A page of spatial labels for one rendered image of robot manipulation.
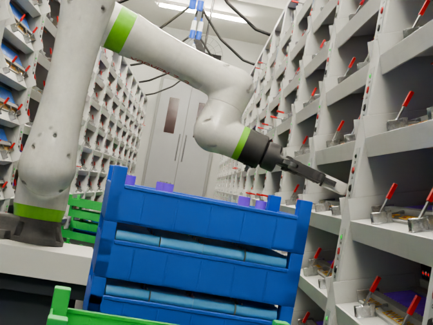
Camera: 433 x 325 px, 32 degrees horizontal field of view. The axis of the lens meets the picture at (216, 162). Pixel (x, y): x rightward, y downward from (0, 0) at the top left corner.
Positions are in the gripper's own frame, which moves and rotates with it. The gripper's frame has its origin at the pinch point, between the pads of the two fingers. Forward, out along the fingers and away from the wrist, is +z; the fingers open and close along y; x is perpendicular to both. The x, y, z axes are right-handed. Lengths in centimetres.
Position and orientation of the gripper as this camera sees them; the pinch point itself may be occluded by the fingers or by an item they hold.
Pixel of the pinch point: (334, 184)
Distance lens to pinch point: 199.7
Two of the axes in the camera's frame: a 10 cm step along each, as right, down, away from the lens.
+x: 4.1, -9.1, 0.4
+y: 0.3, -0.3, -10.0
